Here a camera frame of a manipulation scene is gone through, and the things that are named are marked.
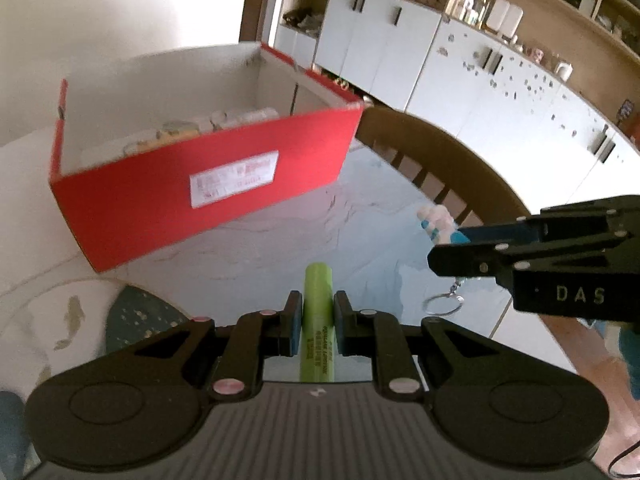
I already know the person's blue clothing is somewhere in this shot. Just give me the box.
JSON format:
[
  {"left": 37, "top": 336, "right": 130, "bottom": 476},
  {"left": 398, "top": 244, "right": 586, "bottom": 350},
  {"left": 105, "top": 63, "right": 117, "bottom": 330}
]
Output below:
[{"left": 592, "top": 319, "right": 640, "bottom": 388}]

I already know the brown door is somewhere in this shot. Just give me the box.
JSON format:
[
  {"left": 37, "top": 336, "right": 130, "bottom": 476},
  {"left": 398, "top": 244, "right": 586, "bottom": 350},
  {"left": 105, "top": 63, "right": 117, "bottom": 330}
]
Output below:
[{"left": 239, "top": 0, "right": 281, "bottom": 46}]

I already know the white two-door cabinet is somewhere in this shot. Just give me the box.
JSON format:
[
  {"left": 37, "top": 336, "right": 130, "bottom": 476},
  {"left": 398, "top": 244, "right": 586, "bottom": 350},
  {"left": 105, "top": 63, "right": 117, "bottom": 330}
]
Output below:
[{"left": 314, "top": 0, "right": 444, "bottom": 114}]

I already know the white blue figure keychain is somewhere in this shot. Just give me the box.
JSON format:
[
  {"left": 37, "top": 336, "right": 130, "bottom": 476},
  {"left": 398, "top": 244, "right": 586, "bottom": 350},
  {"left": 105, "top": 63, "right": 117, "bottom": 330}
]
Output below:
[{"left": 416, "top": 204, "right": 472, "bottom": 317}]

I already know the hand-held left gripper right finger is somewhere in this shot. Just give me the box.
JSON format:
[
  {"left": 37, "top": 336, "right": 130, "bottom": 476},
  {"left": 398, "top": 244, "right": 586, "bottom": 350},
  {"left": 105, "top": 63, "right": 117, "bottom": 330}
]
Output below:
[{"left": 333, "top": 290, "right": 533, "bottom": 402}]

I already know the black cable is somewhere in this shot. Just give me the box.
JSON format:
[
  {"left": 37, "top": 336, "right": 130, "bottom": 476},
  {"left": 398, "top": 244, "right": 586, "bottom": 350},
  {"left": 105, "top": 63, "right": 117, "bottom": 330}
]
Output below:
[{"left": 606, "top": 439, "right": 640, "bottom": 479}]

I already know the tall white entry cabinet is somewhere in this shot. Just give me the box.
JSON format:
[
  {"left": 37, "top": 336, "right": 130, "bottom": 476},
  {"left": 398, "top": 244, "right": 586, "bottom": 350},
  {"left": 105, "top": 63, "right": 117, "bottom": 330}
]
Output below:
[{"left": 270, "top": 0, "right": 333, "bottom": 70}]

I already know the person's right forearm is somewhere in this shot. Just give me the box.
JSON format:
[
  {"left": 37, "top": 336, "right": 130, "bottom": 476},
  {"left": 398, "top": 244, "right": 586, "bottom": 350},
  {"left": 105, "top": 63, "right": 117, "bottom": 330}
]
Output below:
[{"left": 542, "top": 316, "right": 640, "bottom": 403}]

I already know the green highlighter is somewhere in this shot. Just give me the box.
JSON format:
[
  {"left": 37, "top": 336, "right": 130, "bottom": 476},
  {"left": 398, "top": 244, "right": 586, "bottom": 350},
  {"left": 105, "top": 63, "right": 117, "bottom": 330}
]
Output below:
[{"left": 299, "top": 262, "right": 335, "bottom": 383}]

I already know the white flat container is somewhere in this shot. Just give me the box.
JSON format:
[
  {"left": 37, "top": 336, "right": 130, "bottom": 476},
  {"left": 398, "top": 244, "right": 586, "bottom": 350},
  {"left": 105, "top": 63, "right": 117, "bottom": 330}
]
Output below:
[
  {"left": 502, "top": 4, "right": 524, "bottom": 37},
  {"left": 485, "top": 0, "right": 508, "bottom": 32}
]

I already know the wooden chair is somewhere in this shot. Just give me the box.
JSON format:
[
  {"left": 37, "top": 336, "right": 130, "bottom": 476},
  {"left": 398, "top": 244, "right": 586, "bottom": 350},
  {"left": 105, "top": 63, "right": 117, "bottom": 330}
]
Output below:
[{"left": 355, "top": 107, "right": 531, "bottom": 228}]

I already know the wooden wall shelf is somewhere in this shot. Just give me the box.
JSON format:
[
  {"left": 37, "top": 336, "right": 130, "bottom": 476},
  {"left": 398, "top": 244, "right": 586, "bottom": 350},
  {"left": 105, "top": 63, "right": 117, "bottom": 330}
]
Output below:
[{"left": 444, "top": 0, "right": 640, "bottom": 128}]

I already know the dark shoes pile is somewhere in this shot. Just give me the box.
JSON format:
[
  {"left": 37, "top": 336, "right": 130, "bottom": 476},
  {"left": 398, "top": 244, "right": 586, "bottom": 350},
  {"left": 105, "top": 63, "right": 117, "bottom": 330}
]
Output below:
[{"left": 282, "top": 7, "right": 324, "bottom": 37}]

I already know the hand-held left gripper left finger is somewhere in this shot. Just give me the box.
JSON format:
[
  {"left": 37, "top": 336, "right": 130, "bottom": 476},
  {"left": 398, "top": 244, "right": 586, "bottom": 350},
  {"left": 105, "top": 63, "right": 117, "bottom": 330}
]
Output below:
[{"left": 112, "top": 290, "right": 305, "bottom": 402}]

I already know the long white stickered cabinet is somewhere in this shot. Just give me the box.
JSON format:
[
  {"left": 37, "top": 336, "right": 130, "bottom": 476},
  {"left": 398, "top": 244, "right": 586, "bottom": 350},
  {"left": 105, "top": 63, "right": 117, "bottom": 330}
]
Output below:
[{"left": 407, "top": 17, "right": 640, "bottom": 232}]

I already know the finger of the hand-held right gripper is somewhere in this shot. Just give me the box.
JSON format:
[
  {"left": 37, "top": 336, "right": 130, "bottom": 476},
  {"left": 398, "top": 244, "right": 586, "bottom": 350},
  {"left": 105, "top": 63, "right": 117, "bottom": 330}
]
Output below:
[
  {"left": 457, "top": 194, "right": 640, "bottom": 245},
  {"left": 427, "top": 232, "right": 640, "bottom": 281}
]

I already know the red cardboard box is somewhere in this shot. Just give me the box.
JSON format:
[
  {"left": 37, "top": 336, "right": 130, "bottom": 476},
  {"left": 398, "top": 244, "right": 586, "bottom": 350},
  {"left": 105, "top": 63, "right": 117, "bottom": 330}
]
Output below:
[{"left": 48, "top": 42, "right": 365, "bottom": 273}]

